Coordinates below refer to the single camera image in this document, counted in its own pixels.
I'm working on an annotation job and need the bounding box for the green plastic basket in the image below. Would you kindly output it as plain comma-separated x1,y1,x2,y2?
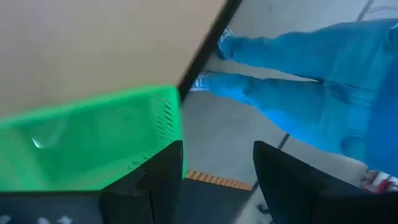
0,84,187,192

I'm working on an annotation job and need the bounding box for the black aluminium rig frame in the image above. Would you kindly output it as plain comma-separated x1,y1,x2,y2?
176,0,244,104

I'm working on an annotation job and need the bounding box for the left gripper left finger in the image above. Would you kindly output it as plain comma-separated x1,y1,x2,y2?
0,139,185,224

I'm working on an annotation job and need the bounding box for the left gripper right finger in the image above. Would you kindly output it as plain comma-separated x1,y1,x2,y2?
252,140,398,224

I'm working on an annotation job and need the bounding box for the black hazard-striped floor mat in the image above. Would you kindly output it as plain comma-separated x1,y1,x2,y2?
183,169,259,224

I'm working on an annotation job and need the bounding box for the person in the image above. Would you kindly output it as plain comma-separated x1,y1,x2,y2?
189,18,398,194

